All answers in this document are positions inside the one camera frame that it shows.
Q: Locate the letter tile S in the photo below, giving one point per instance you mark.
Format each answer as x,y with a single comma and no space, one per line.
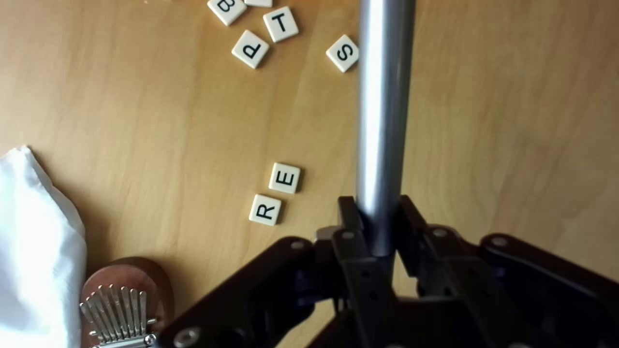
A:
343,52

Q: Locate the spatula with silver handle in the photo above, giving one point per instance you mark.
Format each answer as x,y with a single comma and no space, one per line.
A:
384,89

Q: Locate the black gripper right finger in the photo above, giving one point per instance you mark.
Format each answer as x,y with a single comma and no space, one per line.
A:
426,253

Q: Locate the wooden kalimba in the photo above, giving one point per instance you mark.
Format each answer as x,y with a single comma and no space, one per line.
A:
127,303

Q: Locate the letter tile P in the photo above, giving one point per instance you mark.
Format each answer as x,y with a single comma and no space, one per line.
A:
250,48

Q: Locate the letter tile R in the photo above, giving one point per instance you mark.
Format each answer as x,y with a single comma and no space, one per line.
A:
266,209

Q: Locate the letter tile T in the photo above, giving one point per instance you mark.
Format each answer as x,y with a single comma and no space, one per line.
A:
281,23

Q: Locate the letter tile B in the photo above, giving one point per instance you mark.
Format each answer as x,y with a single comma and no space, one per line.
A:
227,10

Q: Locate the crumpled white paper napkins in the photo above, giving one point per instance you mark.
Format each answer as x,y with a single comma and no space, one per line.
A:
41,257

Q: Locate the letter tile V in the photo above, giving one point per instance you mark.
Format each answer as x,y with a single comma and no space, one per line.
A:
260,2

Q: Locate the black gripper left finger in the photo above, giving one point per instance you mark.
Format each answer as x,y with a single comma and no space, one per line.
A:
363,307

